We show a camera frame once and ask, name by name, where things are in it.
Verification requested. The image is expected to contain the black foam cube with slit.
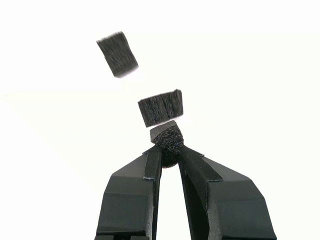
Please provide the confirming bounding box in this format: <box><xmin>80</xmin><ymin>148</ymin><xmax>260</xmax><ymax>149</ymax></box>
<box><xmin>137</xmin><ymin>88</ymin><xmax>185</xmax><ymax>128</ymax></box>

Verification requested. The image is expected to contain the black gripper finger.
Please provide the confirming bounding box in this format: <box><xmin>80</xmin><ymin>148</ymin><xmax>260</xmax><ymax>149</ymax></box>
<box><xmin>94</xmin><ymin>144</ymin><xmax>163</xmax><ymax>240</ymax></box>
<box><xmin>177</xmin><ymin>146</ymin><xmax>278</xmax><ymax>240</ymax></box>

